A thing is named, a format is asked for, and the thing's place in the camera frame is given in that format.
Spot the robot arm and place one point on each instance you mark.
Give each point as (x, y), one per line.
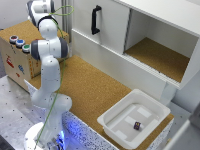
(50, 80)

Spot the purple block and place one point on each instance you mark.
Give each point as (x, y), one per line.
(136, 125)

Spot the white sliding door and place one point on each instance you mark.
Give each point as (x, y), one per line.
(110, 23)

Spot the white plastic box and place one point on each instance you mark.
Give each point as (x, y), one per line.
(133, 118)

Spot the white cabinet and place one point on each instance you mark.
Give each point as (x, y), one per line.
(156, 71)

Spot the green button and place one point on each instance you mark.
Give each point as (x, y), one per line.
(26, 48)

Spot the blue button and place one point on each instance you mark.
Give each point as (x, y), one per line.
(20, 42)

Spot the wooden drawer box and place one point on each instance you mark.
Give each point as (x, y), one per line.
(16, 50)

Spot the red button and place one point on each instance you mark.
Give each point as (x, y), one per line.
(13, 38)

